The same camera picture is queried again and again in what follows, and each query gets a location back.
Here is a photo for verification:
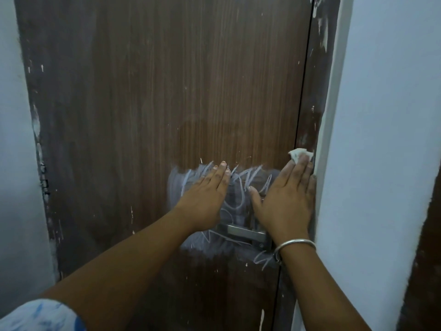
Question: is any person's left forearm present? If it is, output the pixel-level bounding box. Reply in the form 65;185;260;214
38;208;195;331

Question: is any dark brown door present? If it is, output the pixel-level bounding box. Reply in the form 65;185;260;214
396;161;441;331

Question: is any brown wooden door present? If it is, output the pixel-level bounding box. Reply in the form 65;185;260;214
13;0;316;331

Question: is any small white cloth wad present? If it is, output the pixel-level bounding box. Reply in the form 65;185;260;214
288;148;315;165

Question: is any silver bangle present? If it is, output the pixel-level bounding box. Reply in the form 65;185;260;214
272;239;317;267

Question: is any silver metal door handle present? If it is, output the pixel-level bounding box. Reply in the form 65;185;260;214
217;223;269;251

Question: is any white blue floral garment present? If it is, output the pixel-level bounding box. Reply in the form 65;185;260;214
0;299;89;331

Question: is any person's left hand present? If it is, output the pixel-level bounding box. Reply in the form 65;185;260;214
174;160;232;233

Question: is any person's right forearm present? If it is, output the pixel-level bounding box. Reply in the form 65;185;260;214
281;243;373;331

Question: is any person's right hand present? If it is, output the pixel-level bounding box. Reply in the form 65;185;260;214
248;153;317;246

